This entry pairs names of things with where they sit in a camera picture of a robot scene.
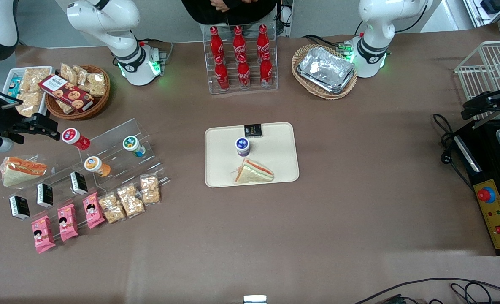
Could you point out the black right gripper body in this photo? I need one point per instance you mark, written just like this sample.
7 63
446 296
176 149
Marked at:
1 119

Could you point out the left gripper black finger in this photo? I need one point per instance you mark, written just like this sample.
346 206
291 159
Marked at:
482 109
492 93

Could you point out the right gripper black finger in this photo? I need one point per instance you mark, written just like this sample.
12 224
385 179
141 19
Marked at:
43 133
45 120

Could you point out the green gum bottle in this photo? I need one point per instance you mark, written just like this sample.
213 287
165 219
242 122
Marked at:
133 146

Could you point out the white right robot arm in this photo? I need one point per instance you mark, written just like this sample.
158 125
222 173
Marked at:
106 17

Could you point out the red gum bottle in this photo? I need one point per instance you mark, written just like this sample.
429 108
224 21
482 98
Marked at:
76 138

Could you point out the orange gum bottle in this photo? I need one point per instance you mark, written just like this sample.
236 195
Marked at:
97 165

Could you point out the silver foil tray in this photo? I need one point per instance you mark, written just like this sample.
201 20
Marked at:
338 89
325 67

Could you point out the beige serving tray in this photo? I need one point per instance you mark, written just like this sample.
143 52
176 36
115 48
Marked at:
220 164

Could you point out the purple gum bottle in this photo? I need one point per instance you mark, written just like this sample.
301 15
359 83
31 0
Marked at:
242 146

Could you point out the person right hand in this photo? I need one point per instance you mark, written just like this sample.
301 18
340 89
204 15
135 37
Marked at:
220 4

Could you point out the person left hand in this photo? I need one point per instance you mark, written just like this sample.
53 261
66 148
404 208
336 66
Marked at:
249 1

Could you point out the clear bag of crackers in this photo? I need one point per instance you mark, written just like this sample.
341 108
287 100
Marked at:
36 78
64 107
30 103
94 83
69 72

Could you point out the red cookie box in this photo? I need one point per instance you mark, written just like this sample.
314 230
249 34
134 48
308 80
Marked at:
66 93

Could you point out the light blue snack packet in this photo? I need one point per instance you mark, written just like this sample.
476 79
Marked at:
14 87

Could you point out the wicker basket with snacks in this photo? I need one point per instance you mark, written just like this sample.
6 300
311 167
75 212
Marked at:
87 112

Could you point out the wrapped triangle sandwich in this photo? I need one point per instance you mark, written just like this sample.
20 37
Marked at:
22 171
254 173

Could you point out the white rectangular plastic bin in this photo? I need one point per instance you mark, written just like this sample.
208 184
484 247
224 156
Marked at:
10 74

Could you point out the black tissue pack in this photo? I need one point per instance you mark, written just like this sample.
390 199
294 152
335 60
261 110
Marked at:
20 207
45 194
79 183
252 130

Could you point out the clear acrylic stepped display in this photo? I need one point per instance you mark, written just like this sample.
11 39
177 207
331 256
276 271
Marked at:
114 169

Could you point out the grey metal shelf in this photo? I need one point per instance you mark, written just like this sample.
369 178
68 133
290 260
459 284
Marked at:
492 8

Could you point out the pink snack packet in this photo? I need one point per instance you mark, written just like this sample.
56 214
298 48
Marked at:
93 210
43 234
67 222

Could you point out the clear granola bar pack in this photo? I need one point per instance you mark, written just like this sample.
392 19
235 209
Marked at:
130 200
112 207
150 189

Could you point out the black sealing machine yellow panel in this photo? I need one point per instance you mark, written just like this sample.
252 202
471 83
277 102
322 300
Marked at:
496 219

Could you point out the wicker basket with foil trays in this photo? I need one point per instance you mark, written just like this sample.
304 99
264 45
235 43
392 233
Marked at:
304 90

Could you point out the red cola bottle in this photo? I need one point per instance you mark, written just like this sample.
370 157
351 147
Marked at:
222 76
266 71
216 44
239 42
263 40
244 75

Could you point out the clear acrylic bottle rack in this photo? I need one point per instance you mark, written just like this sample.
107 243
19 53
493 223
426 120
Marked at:
271 90

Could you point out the person in black top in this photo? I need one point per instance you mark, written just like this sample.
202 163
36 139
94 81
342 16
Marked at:
233 14

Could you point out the small white device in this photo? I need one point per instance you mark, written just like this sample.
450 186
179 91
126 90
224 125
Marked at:
255 299

